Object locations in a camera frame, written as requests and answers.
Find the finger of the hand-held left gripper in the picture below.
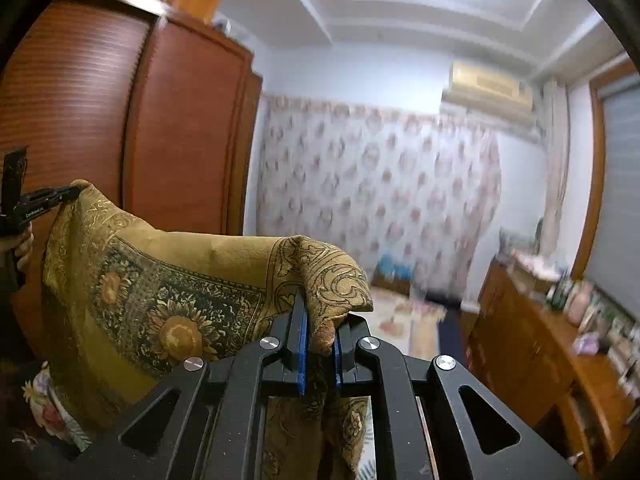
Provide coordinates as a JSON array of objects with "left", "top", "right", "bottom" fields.
[
  {"left": 29, "top": 185, "right": 83, "bottom": 201},
  {"left": 22, "top": 191, "right": 83, "bottom": 223}
]

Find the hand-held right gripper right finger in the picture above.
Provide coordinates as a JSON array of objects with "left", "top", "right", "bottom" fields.
[{"left": 332, "top": 322, "right": 581, "bottom": 480}]

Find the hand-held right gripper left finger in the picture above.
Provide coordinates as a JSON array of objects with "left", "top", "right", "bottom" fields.
[{"left": 65, "top": 292, "right": 321, "bottom": 480}]

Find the brown patterned shirt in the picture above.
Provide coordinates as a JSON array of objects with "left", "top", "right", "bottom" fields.
[{"left": 40, "top": 180, "right": 376, "bottom": 480}]

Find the person's left hand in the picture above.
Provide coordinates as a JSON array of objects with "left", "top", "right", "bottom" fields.
[{"left": 0, "top": 232, "right": 35, "bottom": 273}]

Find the floral blanket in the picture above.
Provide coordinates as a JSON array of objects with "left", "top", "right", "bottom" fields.
[{"left": 22, "top": 285, "right": 448, "bottom": 453}]

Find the blue item on box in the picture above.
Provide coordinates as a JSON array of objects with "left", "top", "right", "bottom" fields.
[{"left": 372, "top": 255, "right": 416, "bottom": 296}]

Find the dark blue mattress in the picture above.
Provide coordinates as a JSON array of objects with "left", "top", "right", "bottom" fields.
[{"left": 437, "top": 305, "right": 481, "bottom": 361}]

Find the brown slatted wooden wardrobe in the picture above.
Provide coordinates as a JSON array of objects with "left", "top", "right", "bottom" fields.
[{"left": 0, "top": 0, "right": 263, "bottom": 361}]

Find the circle-patterned sheer curtain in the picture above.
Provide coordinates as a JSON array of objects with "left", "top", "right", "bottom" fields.
[{"left": 257, "top": 92, "right": 503, "bottom": 306}]

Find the long wooden cabinet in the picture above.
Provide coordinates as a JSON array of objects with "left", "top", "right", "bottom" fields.
[{"left": 467, "top": 255, "right": 640, "bottom": 471}]

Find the patterned cushion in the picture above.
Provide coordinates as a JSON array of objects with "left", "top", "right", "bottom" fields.
[{"left": 500, "top": 227, "right": 536, "bottom": 261}]

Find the open cardboard box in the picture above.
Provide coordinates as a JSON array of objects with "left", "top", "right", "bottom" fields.
[{"left": 510, "top": 255, "right": 561, "bottom": 291}]

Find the pink thermos bottle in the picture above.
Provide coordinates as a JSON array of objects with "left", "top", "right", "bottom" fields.
[{"left": 565, "top": 280, "right": 593, "bottom": 323}]

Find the purple tissue holder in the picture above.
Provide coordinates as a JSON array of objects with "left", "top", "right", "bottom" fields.
[{"left": 572, "top": 332, "right": 603, "bottom": 356}]

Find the tied beige window curtain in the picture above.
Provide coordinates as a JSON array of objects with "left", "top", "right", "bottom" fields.
[{"left": 537, "top": 77, "right": 571, "bottom": 256}]

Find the grey window blind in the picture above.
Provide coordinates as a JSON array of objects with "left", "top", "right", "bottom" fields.
[{"left": 582, "top": 72, "right": 640, "bottom": 321}]

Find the beige wall air conditioner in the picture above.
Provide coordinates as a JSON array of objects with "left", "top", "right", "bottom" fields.
[{"left": 440, "top": 60, "right": 538, "bottom": 133}]

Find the wooden window frame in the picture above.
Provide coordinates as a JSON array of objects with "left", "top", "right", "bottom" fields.
[{"left": 570, "top": 60, "right": 640, "bottom": 281}]

